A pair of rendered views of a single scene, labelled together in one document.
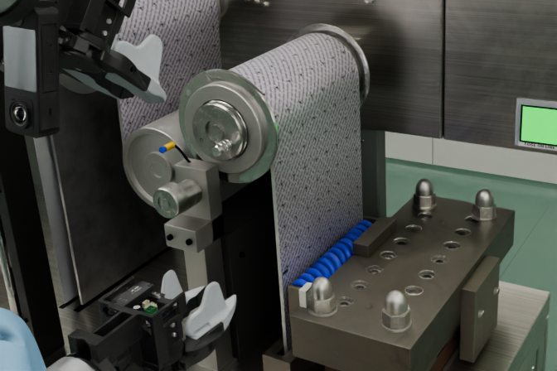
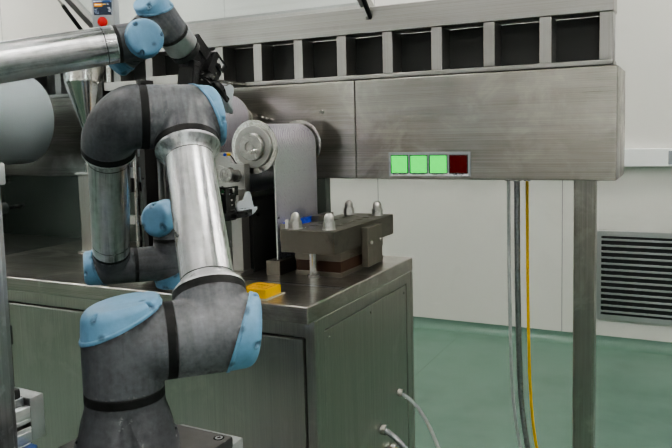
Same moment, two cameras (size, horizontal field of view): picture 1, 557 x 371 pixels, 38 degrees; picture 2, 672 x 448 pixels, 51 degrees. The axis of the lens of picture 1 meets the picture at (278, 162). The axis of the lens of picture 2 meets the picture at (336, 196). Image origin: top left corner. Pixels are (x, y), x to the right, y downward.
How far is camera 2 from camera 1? 104 cm
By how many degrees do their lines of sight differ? 18
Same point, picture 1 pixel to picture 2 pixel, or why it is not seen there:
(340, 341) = (303, 237)
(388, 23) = (330, 123)
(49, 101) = not seen: hidden behind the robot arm
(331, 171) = (301, 181)
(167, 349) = (229, 206)
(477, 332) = (370, 251)
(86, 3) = (210, 62)
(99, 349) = not seen: hidden behind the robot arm
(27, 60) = (188, 78)
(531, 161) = (447, 306)
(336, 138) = (304, 166)
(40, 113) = not seen: hidden behind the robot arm
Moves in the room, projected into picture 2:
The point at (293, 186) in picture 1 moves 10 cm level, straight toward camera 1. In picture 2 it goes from (283, 177) to (284, 180)
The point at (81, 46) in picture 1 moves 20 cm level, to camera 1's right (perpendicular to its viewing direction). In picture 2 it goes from (207, 76) to (292, 75)
